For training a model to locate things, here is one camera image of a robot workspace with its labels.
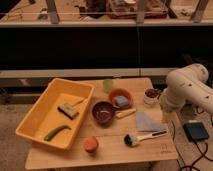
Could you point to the blue sponge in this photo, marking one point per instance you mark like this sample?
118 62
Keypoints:
121 101

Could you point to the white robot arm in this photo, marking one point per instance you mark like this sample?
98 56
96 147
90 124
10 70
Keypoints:
187 84

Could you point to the translucent green plastic cup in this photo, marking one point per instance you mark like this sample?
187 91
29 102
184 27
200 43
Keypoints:
107 85

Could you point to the orange cup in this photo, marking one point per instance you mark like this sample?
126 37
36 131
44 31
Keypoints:
91 144

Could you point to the orange bowl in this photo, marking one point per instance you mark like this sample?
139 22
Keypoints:
120 92

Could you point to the dark maroon bowl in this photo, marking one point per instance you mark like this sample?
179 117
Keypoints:
103 113

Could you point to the wooden scrub brush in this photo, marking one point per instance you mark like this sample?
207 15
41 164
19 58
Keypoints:
69 109

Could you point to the grey blue cloth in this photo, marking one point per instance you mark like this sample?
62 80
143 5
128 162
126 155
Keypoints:
146 123

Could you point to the yellow plastic bin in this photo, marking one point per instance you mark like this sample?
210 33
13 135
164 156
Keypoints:
44 115

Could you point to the black foot pedal box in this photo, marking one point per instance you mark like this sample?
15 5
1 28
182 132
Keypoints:
195 131

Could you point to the yellow handled utensil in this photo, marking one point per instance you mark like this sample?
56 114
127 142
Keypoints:
124 113

